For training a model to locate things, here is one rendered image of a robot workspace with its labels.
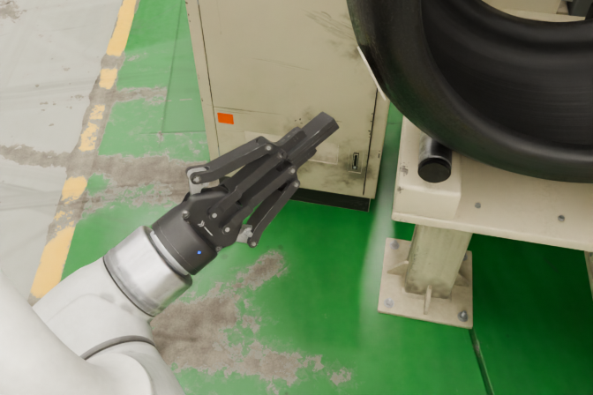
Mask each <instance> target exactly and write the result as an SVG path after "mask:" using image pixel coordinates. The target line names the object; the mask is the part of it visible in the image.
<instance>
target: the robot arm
mask: <svg viewBox="0 0 593 395"><path fill-rule="evenodd" d="M339 128H340V127H339V125H338V124H337V122H336V121H335V120H334V118H333V117H331V116H330V115H328V114H327V113H325V112H323V111H322V112H320V113H319V114H318V115H317V116H315V117H314V118H313V119H312V120H310V121H309V122H308V123H307V124H306V125H305V126H304V127H303V128H302V129H301V128H299V127H298V126H297V127H295V128H293V129H292V130H291V131H289V132H288V133H287V134H286V135H285V136H283V137H282V138H281V139H280V140H278V141H277V142H272V141H270V140H268V139H266V138H265V137H263V136H259V137H257V138H255V139H253V140H251V141H249V142H247V143H246V144H243V145H240V146H239V147H237V148H235V149H233V150H232V151H230V152H228V153H225V154H223V155H222V156H220V157H218V158H216V159H214V160H211V161H209V162H208V163H206V164H202V165H197V166H191V167H188V168H187V169H186V170H185V173H186V174H187V176H188V177H189V185H190V191H188V192H187V193H186V194H185V196H184V199H183V201H182V202H181V203H180V204H179V205H176V206H174V207H173V208H171V209H170V210H169V211H168V212H166V213H165V214H164V215H163V216H161V217H160V218H159V219H158V220H157V221H156V222H155V223H154V224H152V228H150V227H148V226H140V227H138V228H137V229H136V230H135V231H133V232H132V233H131V234H130V235H128V236H127V237H126V238H125V239H124V240H122V241H121V242H120V243H119V244H118V245H117V246H116V247H115V248H112V249H111V250H109V251H108V253H107V254H106V255H104V256H103V257H101V258H100V259H98V260H97V261H95V262H93V263H91V264H90V265H86V266H84V267H81V268H79V269H78V270H77V271H76V272H74V273H72V274H71V275H69V276H68V277H67V278H65V279H64V280H62V281H61V282H60V283H59V284H57V285H56V286H55V287H53V288H52V289H51V290H50V291H49V292H47V293H46V294H45V295H44V296H43V297H42V298H41V299H40V300H39V301H38V302H37V303H36V304H35V305H34V306H33V307H31V306H30V305H29V303H28V302H27V301H26V299H25V298H24V297H23V296H22V295H21V293H20V292H19V291H18V289H17V288H16V287H15V286H14V285H13V284H12V283H11V281H10V280H9V279H8V278H7V276H6V275H5V274H4V273H3V271H2V270H1V269H0V395H185V393H184V391H183V389H182V387H181V385H180V383H179V382H178V381H177V379H176V377H175V375H174V373H173V372H172V370H171V369H170V367H169V366H168V365H167V364H166V362H165V361H164V360H163V359H162V357H161V355H160V354H159V352H158V350H157V348H156V346H155V343H154V339H153V334H152V328H151V325H150V324H149V323H150V322H151V321H152V320H153V319H154V318H155V317H156V316H157V315H158V314H160V313H162V312H163V311H164V310H165V308H167V307H168V306H169V305H170V304H171V303H172V302H173V301H174V300H175V299H176V298H178V297H179V296H180V295H181V294H183V293H184V292H185V291H186V290H187V289H188V288H190V287H191V285H192V277H191V275H196V274H197V273H198V272H199V271H201V270H202V269H203V268H204V267H205V266H206V265H208V264H209V263H210V262H211V261H213V260H214V259H215V258H216V257H217V255H218V253H219V252H220V250H221V249H223V248H225V247H228V246H230V245H232V244H234V243H235V242H243V243H247V244H248V245H249V247H250V248H255V247H256V246H257V245H258V243H259V239H260V237H261V235H262V233H263V231H264V230H265V229H266V227H267V226H268V225H269V224H270V222H271V221H272V220H273V219H274V217H275V216H276V215H277V213H278V212H279V211H280V210H281V209H282V208H283V206H285V204H286V203H287V202H288V201H289V199H290V198H291V197H292V195H293V194H294V193H295V192H296V190H297V189H298V188H299V186H300V181H299V180H298V178H297V170H298V169H299V168H300V167H301V166H302V165H303V164H305V162H306V161H308V160H309V159H310V158H311V157H312V156H313V155H315V153H316V152H317V150H316V147H317V146H318V145H320V144H321V143H322V142H323V141H325V140H326V139H327V138H328V137H330V136H331V135H332V134H333V133H334V132H336V131H337V130H338V129H339ZM244 165H245V166H244ZM243 166H244V167H243ZM239 168H241V169H240V170H239V171H237V172H236V173H235V174H234V175H233V176H231V177H230V178H228V179H225V180H224V181H222V182H221V183H220V184H218V185H217V186H214V187H208V188H204V187H207V186H208V184H209V183H210V182H213V181H215V180H218V179H219V178H222V177H224V176H225V175H227V174H229V173H231V172H233V171H235V170H237V169H239ZM261 202H262V203H261ZM260 203H261V204H260ZM258 204H260V205H259V207H258V208H257V209H256V210H255V212H253V210H254V208H255V207H256V206H257V205H258ZM241 205H242V206H241ZM250 214H251V217H250V218H249V219H248V221H247V223H246V225H245V224H243V221H244V219H245V218H247V217H248V216H249V215H250ZM242 224H243V225H242ZM241 227H242V228H241Z"/></svg>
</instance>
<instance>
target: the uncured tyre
mask: <svg viewBox="0 0 593 395"><path fill-rule="evenodd" d="M346 3H347V7H348V11H349V17H350V21H351V24H352V27H353V31H354V34H355V36H356V40H357V44H358V47H359V48H360V49H361V51H362V53H363V55H364V57H365V59H366V61H367V63H368V64H369V66H370V68H371V70H372V73H373V75H374V77H375V78H376V80H377V82H378V84H379V87H380V88H381V90H382V91H383V92H384V94H385V95H386V96H387V98H388V99H389V100H390V101H391V102H392V103H393V104H394V105H395V107H396V108H397V109H398V110H399V111H400V112H401V113H402V114H403V115H404V116H405V117H406V118H407V119H409V120H410V121H411V122H412V123H413V124H414V125H416V127H417V128H418V129H419V130H421V131H422V132H424V133H425V134H427V135H428V136H429V137H431V138H433V139H434V140H436V141H437V142H439V143H441V144H442V145H444V146H445V147H447V148H449V149H451V150H453V151H455V152H457V153H459V154H461V155H463V156H465V157H467V158H470V159H472V160H475V161H478V162H480V163H483V164H485V165H488V166H491V167H494V168H498V169H502V170H506V171H508V172H512V173H516V174H520V175H526V176H531V177H535V178H540V179H545V180H552V181H558V182H567V183H593V19H585V20H577V21H568V22H549V21H538V20H532V19H524V18H520V17H516V16H514V15H511V14H508V13H505V12H503V11H500V10H498V9H496V8H494V7H492V6H490V5H489V4H487V3H485V2H484V1H482V0H346Z"/></svg>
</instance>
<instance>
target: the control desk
mask: <svg viewBox="0 0 593 395"><path fill-rule="evenodd" d="M185 5H186V10H187V16H188V22H189V28H190V33H191V44H192V49H193V54H194V61H195V66H196V72H197V77H198V83H199V93H200V99H201V105H202V110H203V116H204V122H205V127H206V138H207V143H208V149H209V154H210V160H214V159H216V158H218V157H220V156H222V155H223V154H225V153H228V152H230V151H232V150H233V149H235V148H237V147H239V146H240V145H243V144H246V143H247V142H249V141H251V140H253V139H255V138H257V137H259V136H263V137H265V138H266V139H268V140H270V141H272V142H277V141H278V140H280V139H281V138H282V137H283V136H285V135H286V134H287V133H288V132H289V131H291V130H292V129H293V128H295V127H297V126H298V127H299V128H301V129H302V128H303V127H304V126H305V125H306V124H307V123H308V122H309V121H310V120H312V119H313V118H314V117H315V116H317V115H318V114H319V113H320V112H322V111H323V112H325V113H327V114H328V115H330V116H331V117H333V118H334V120H335V121H336V122H337V124H338V125H339V127H340V128H339V129H338V130H337V131H336V132H334V133H333V134H332V135H331V136H330V137H328V138H327V139H326V140H325V141H323V142H322V143H321V144H320V145H318V146H317V147H316V150H317V152H316V153H315V155H313V156H312V157H311V158H310V159H309V160H308V161H306V162H305V164H303V165H302V166H301V167H300V168H299V169H298V170H297V172H296V174H297V178H298V180H299V181H300V186H299V188H298V189H297V190H296V192H295V193H294V194H293V195H292V197H291V198H290V200H296V201H302V202H307V203H313V204H319V205H329V206H335V207H340V208H346V209H352V210H358V211H363V212H369V207H370V202H371V198H373V199H374V198H375V194H376V189H377V183H378V177H379V166H380V161H381V155H382V149H383V144H384V137H385V132H386V126H387V116H388V110H389V104H390V100H389V99H388V98H387V96H386V95H385V94H384V92H383V91H382V90H381V91H382V93H383V94H384V96H385V98H386V100H385V101H384V100H383V98H382V96H381V94H380V92H379V90H378V88H377V87H376V85H375V83H374V81H373V79H372V76H371V74H370V72H369V71H368V69H367V67H366V65H365V63H364V60H363V58H362V57H361V55H360V53H359V51H358V49H357V47H358V44H357V40H356V36H355V34H354V31H353V27H352V24H351V21H350V17H349V11H348V7H347V3H346V0H185ZM217 113H224V114H231V115H233V119H234V124H228V123H219V122H218V115H217Z"/></svg>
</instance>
